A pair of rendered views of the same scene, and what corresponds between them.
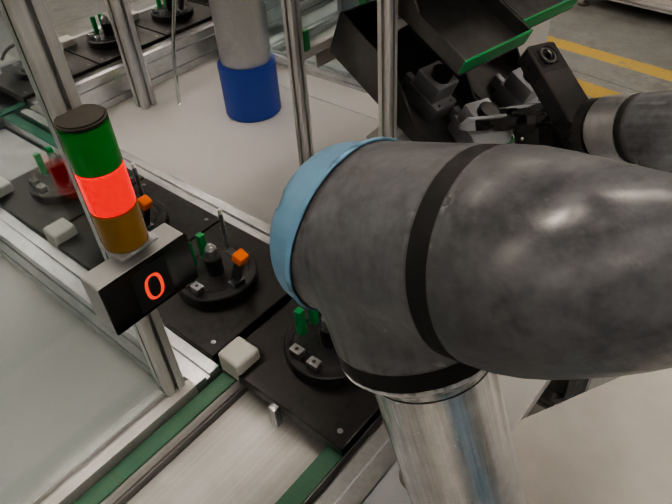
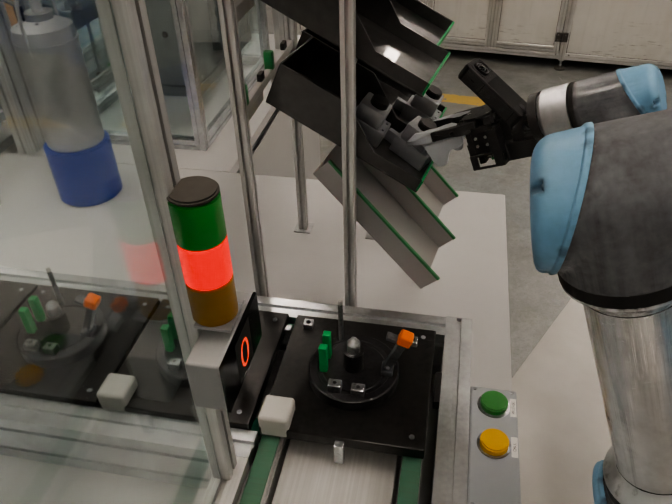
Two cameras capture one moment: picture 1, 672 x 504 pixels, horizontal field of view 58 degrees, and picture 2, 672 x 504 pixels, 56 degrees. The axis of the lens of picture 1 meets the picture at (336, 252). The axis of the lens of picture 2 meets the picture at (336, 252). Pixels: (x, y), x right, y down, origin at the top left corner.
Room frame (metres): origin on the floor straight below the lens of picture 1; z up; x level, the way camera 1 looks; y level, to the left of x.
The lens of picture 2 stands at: (0.03, 0.38, 1.72)
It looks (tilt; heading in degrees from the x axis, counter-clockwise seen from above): 37 degrees down; 329
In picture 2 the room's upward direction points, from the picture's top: 2 degrees counter-clockwise
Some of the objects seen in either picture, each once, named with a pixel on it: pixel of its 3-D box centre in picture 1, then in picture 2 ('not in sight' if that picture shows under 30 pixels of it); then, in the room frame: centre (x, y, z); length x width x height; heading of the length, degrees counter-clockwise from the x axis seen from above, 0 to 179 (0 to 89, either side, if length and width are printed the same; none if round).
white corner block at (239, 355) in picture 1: (239, 358); (276, 416); (0.59, 0.16, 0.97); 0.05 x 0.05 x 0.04; 47
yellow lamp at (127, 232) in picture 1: (119, 222); (212, 294); (0.53, 0.23, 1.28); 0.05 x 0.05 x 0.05
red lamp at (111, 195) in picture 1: (105, 185); (205, 257); (0.53, 0.23, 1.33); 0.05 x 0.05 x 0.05
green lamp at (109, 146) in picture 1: (90, 143); (197, 216); (0.53, 0.23, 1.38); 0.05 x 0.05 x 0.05
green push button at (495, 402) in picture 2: not in sight; (493, 404); (0.43, -0.13, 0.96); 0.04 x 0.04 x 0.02
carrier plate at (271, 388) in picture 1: (331, 353); (353, 378); (0.59, 0.02, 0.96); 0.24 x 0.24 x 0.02; 47
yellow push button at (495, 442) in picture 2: not in sight; (494, 443); (0.38, -0.08, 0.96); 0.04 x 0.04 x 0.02
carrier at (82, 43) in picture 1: (106, 26); not in sight; (1.88, 0.65, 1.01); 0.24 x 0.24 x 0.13; 47
